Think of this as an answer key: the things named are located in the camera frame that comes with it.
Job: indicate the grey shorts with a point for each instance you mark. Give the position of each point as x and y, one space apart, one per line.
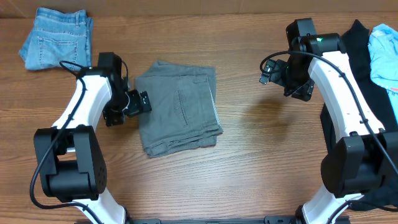
183 115

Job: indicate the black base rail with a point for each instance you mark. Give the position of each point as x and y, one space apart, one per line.
211 221

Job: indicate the light blue garment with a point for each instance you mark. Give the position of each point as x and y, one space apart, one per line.
382 48

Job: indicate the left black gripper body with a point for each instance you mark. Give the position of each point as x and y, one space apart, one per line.
122 104

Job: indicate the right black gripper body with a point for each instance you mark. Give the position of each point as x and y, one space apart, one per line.
301 91

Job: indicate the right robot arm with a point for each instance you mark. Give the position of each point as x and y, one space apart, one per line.
364 156

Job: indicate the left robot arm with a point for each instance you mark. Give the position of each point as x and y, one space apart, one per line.
71 170

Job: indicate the folded blue jeans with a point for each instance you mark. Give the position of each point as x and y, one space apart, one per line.
58 36

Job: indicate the black shirt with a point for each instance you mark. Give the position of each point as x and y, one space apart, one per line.
356 43

